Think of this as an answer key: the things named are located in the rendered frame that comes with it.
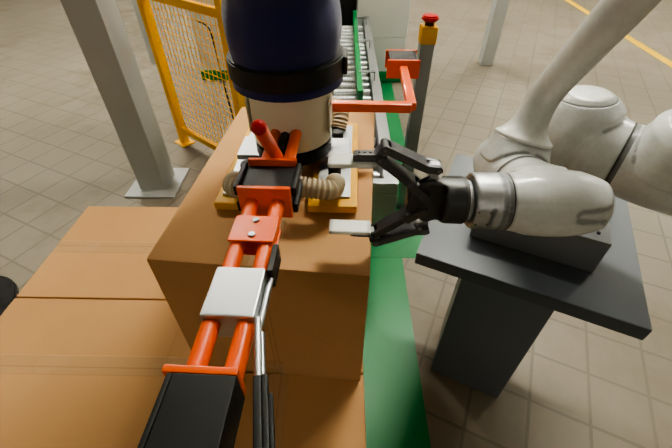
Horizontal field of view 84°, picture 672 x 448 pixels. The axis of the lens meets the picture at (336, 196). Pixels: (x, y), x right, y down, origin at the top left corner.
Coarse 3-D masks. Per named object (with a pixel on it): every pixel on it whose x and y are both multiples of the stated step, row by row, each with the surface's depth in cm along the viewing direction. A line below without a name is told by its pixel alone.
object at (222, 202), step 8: (248, 128) 98; (240, 160) 86; (232, 168) 84; (224, 192) 77; (216, 200) 76; (224, 200) 76; (232, 200) 76; (216, 208) 76; (224, 208) 76; (232, 208) 76
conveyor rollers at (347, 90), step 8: (344, 32) 298; (352, 32) 298; (360, 32) 298; (344, 40) 284; (352, 40) 284; (344, 48) 270; (352, 48) 270; (360, 48) 270; (352, 56) 257; (360, 56) 257; (352, 64) 249; (352, 72) 236; (344, 80) 229; (352, 80) 229; (368, 80) 229; (344, 88) 222; (352, 88) 222; (368, 88) 222; (336, 96) 208; (344, 96) 208; (352, 96) 208; (368, 96) 208; (376, 168) 160; (376, 176) 152
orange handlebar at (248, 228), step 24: (408, 72) 95; (408, 96) 84; (288, 144) 69; (240, 216) 54; (264, 216) 54; (240, 240) 50; (264, 240) 50; (264, 264) 48; (216, 336) 41; (240, 336) 40; (192, 360) 38; (240, 360) 38
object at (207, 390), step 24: (168, 384) 35; (192, 384) 35; (216, 384) 35; (240, 384) 37; (168, 408) 33; (192, 408) 33; (216, 408) 33; (240, 408) 37; (144, 432) 32; (168, 432) 32; (192, 432) 32; (216, 432) 32
